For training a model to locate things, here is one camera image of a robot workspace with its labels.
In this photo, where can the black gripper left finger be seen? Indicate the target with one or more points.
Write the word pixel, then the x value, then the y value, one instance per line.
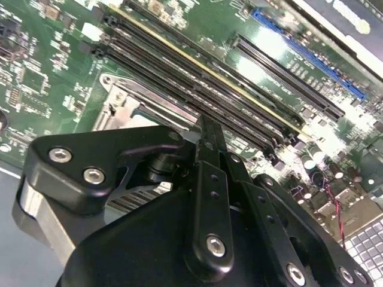
pixel 209 215

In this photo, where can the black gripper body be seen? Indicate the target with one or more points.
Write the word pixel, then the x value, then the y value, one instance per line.
pixel 134 254

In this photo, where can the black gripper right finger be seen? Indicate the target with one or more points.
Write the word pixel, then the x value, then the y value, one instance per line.
pixel 273 239

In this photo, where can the silver square CPU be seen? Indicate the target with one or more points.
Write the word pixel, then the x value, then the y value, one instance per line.
pixel 149 116

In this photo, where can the metal socket cover frame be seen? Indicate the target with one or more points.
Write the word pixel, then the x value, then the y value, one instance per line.
pixel 127 103

